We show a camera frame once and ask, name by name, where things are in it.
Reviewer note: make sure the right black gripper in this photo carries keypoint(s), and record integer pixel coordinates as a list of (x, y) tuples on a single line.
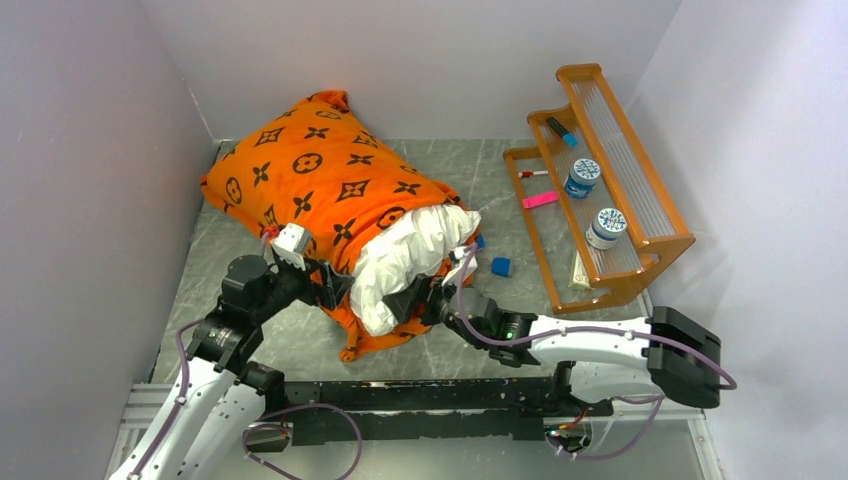
[(403, 302)]

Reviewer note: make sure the white box under rack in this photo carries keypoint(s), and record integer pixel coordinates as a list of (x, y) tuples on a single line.
[(579, 280)]

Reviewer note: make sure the blue white round jar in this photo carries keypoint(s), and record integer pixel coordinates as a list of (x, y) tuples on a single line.
[(582, 177)]

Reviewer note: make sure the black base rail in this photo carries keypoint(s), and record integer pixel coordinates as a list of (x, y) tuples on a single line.
[(520, 408)]

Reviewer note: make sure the orange wooden rack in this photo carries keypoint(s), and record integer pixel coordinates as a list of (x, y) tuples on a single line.
[(656, 235)]

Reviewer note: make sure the black marker blue cap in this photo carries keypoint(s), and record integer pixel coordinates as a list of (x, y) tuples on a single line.
[(561, 131)]

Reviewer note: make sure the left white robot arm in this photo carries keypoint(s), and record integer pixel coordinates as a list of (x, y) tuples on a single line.
[(221, 394)]

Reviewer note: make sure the orange patterned pillowcase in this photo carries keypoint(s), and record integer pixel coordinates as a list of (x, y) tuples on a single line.
[(317, 166)]

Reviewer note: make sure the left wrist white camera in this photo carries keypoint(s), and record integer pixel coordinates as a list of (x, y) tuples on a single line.
[(290, 245)]

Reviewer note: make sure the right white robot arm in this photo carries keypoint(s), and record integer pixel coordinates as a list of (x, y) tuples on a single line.
[(664, 353)]

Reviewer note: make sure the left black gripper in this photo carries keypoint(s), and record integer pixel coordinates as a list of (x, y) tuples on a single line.
[(329, 291)]

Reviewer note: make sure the red white pen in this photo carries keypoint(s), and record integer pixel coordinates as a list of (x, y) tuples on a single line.
[(532, 173)]

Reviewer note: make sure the white pillow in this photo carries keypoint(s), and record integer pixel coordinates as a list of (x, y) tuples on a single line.
[(416, 244)]

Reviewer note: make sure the blue block front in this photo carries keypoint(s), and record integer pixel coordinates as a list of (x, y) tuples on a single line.
[(502, 267)]

